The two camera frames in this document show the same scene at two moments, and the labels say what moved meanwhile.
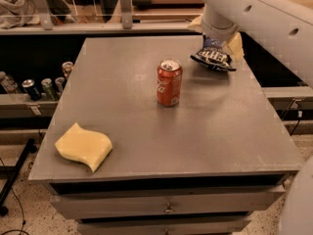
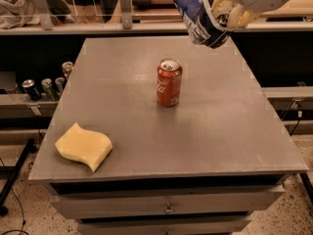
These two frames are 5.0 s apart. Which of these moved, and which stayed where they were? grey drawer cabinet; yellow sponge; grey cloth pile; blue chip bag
Moved: blue chip bag
Stayed: grey cloth pile; grey drawer cabinet; yellow sponge
